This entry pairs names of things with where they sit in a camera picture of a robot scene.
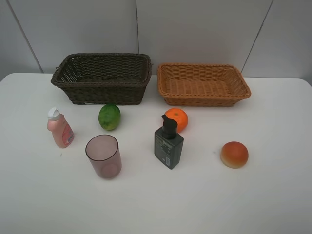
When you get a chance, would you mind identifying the orange tangerine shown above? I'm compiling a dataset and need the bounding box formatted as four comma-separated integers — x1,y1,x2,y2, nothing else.
165,108,188,133

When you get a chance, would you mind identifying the dark green pump bottle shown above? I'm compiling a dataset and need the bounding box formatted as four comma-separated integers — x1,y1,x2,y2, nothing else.
154,115,184,170

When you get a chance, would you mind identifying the red yellow half peach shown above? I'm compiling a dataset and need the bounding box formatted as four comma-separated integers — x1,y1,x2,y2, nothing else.
220,141,249,169

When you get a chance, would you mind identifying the orange wicker basket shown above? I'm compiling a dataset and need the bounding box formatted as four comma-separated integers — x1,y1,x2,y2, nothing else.
157,63,251,107

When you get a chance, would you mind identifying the green lime fruit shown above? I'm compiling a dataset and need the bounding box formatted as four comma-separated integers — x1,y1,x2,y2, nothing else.
98,104,121,131

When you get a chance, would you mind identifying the translucent pink plastic cup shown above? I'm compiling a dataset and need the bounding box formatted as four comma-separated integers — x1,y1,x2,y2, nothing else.
85,135,122,179

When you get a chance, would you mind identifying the dark brown wicker basket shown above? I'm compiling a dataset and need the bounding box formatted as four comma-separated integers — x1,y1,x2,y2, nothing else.
51,53,152,105

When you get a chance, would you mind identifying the pink bottle white cap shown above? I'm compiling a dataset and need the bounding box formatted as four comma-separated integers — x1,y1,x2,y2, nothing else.
47,107,74,148

